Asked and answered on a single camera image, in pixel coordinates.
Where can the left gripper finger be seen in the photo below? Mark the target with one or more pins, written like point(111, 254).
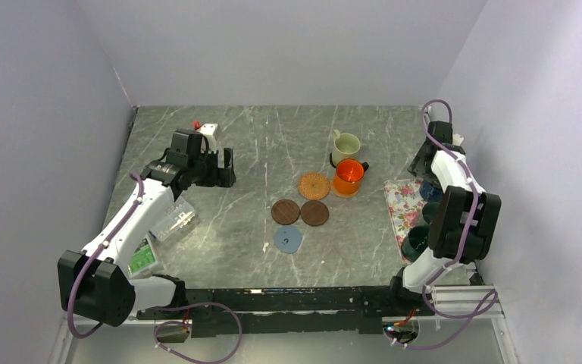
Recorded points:
point(228, 158)
point(226, 177)

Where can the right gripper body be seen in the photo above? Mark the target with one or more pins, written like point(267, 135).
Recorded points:
point(418, 167)

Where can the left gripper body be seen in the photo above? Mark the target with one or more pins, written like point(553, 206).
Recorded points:
point(204, 169)

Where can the navy blue mug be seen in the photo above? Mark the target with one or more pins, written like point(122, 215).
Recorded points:
point(430, 193)

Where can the dark wooden coaster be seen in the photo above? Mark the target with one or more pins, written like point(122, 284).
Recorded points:
point(314, 213)
point(285, 211)

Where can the dark green mug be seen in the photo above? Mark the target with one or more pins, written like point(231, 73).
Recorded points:
point(429, 212)

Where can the blue round coaster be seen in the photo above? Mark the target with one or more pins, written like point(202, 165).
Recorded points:
point(287, 239)

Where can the cream green mug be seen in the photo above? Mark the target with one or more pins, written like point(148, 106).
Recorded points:
point(345, 146)

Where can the orange glossy mug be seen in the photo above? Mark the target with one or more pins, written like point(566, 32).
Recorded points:
point(348, 175)

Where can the dark teal mug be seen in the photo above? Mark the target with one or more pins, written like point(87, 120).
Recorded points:
point(415, 243)

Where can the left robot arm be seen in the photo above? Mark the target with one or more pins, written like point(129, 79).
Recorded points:
point(93, 282)

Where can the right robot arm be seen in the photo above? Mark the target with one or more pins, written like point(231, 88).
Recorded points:
point(462, 229)

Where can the clear plastic screw box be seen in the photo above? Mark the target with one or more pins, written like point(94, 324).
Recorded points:
point(178, 218)

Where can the floral pattern tray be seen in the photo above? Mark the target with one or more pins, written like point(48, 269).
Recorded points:
point(404, 204)

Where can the green label plastic box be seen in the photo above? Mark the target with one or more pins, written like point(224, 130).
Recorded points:
point(144, 261)

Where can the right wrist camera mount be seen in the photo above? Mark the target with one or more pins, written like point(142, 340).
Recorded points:
point(457, 140)

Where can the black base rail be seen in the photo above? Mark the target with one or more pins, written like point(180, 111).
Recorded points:
point(364, 309)

